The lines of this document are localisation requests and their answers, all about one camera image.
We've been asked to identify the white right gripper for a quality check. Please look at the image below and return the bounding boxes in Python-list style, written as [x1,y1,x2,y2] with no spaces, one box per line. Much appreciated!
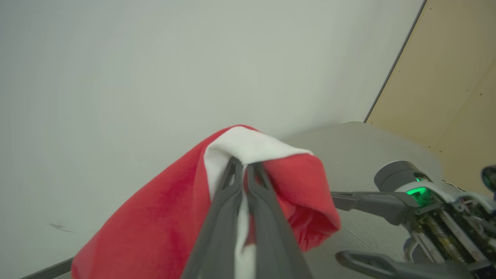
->
[331,181,496,279]

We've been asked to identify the thin black right gripper cable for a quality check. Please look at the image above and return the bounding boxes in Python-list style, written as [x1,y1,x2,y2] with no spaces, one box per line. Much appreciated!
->
[442,179,465,192]

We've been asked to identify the dark grey baseboard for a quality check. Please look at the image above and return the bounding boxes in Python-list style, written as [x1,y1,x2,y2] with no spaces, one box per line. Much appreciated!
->
[19,258,74,279]

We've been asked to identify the dark grey corner trim strip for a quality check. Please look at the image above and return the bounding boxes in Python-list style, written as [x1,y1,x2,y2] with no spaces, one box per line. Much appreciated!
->
[364,0,427,123]

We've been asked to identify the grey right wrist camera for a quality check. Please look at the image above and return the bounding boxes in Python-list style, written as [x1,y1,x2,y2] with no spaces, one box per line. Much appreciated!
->
[374,160,431,193]

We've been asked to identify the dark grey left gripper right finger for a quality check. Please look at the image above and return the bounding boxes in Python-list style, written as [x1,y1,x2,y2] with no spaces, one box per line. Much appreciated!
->
[246,162,313,279]

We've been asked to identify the red shorts with white stripe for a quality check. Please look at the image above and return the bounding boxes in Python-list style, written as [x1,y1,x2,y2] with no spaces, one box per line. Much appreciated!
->
[71,125,341,279]

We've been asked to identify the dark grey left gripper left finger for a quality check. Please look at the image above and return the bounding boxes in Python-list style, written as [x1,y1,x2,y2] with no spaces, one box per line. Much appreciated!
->
[181,156,245,279]

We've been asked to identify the tan wooden board panel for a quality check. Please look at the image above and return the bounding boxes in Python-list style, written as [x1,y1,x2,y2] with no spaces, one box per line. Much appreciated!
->
[367,0,496,194]

